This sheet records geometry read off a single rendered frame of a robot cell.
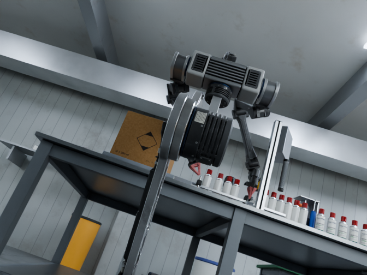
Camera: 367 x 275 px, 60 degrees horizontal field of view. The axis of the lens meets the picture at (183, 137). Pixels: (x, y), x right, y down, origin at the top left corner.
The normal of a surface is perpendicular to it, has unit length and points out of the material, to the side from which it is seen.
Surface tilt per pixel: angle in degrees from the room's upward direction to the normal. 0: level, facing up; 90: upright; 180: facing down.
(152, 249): 90
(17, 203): 90
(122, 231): 90
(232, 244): 90
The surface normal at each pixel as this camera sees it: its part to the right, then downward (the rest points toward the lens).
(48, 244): 0.05, -0.38
